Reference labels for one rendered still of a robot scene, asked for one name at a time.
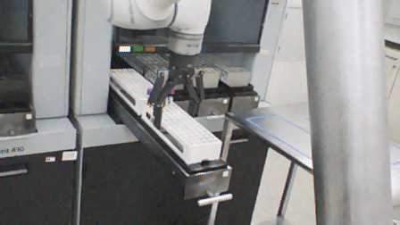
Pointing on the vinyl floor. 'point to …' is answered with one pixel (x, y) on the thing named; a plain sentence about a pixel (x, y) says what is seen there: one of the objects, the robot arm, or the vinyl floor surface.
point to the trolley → (288, 147)
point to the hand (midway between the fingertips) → (174, 119)
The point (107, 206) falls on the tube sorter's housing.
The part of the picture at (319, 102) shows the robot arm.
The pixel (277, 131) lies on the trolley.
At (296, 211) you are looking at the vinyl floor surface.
